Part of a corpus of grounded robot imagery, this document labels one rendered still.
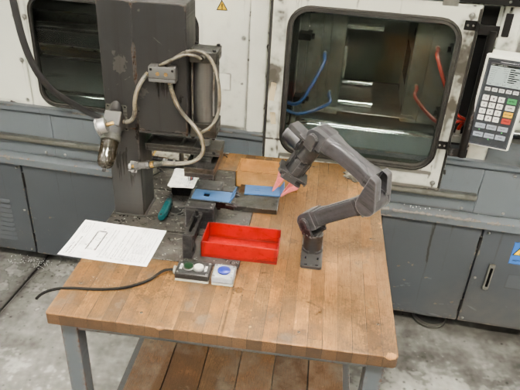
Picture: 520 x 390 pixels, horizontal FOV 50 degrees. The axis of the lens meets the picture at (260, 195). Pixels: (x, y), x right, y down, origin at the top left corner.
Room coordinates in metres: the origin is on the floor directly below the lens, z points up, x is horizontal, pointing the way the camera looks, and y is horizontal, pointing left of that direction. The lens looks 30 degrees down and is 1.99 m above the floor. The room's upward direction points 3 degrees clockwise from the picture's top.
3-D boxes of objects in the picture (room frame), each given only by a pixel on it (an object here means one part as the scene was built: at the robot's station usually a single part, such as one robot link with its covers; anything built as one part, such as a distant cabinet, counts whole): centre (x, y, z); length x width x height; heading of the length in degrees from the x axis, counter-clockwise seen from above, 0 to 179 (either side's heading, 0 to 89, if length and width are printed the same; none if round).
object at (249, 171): (1.99, -0.03, 0.93); 0.25 x 0.13 x 0.08; 85
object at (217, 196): (1.70, 0.16, 1.00); 0.15 x 0.07 x 0.03; 85
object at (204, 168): (1.71, 0.27, 1.22); 0.26 x 0.18 x 0.30; 85
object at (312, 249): (1.52, -0.19, 0.94); 0.20 x 0.07 x 0.08; 175
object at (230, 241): (1.50, 0.05, 0.93); 0.25 x 0.12 x 0.06; 85
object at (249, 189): (1.87, -0.02, 0.93); 0.15 x 0.07 x 0.03; 88
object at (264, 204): (1.83, 0.01, 0.91); 0.17 x 0.16 x 0.02; 175
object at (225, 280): (1.35, 0.10, 0.90); 0.07 x 0.07 x 0.06; 85
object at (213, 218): (1.72, 0.20, 0.94); 0.20 x 0.10 x 0.07; 175
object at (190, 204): (1.72, 0.20, 0.98); 0.20 x 0.10 x 0.01; 175
